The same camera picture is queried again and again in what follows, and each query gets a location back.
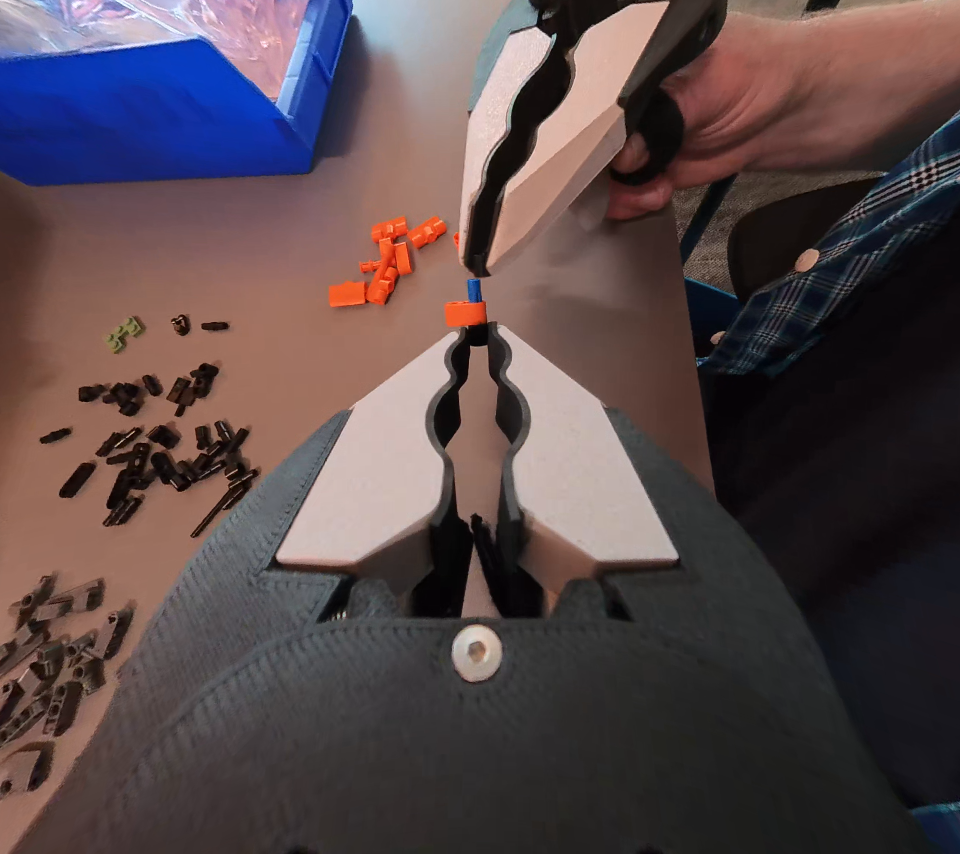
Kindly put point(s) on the blue storage bin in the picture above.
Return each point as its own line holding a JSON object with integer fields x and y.
{"x": 150, "y": 119}

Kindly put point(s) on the black chair seat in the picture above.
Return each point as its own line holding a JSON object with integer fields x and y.
{"x": 787, "y": 231}

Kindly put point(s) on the blue plaid shirt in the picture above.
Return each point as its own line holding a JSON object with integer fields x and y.
{"x": 862, "y": 269}

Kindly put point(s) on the pile of orange lego pieces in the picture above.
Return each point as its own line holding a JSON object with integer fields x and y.
{"x": 390, "y": 254}

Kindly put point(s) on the green lego piece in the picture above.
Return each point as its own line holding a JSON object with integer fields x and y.
{"x": 124, "y": 335}

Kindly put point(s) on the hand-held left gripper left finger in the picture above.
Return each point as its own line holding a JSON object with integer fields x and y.
{"x": 367, "y": 479}

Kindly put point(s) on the blue lego pin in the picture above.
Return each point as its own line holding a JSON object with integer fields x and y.
{"x": 472, "y": 291}

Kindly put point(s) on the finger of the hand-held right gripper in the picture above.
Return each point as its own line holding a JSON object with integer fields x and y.
{"x": 495, "y": 96}
{"x": 585, "y": 119}

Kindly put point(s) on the pile of black lego pins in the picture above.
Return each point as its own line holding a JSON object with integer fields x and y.
{"x": 165, "y": 456}

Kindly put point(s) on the person's right hand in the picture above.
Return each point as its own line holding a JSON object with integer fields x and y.
{"x": 750, "y": 96}

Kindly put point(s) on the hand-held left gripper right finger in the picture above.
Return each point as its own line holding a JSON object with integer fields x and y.
{"x": 585, "y": 486}

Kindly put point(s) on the pile of dark grey lego beams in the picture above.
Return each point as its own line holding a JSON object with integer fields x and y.
{"x": 52, "y": 659}

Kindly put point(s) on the person's right forearm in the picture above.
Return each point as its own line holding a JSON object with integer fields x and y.
{"x": 892, "y": 81}

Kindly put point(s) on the orange round lego connector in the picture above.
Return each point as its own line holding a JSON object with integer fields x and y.
{"x": 459, "y": 315}

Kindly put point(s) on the blue chair part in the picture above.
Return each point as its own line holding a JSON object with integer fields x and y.
{"x": 712, "y": 314}

